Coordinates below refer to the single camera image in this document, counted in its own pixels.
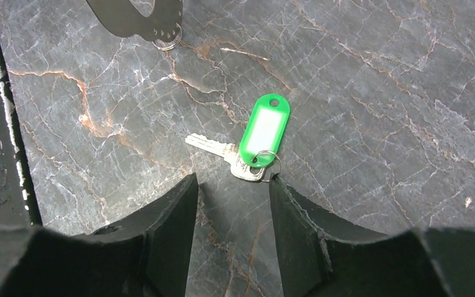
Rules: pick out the green tag key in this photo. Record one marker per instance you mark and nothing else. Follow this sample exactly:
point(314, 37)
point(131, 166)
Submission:
point(260, 142)

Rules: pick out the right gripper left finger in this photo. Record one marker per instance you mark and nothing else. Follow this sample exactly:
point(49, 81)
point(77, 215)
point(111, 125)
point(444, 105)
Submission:
point(146, 253)

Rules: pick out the large metal keyring plate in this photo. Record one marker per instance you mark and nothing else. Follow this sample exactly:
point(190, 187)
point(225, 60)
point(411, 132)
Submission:
point(122, 19)

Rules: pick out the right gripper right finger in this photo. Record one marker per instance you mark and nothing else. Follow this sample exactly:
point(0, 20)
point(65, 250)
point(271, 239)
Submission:
point(322, 254)

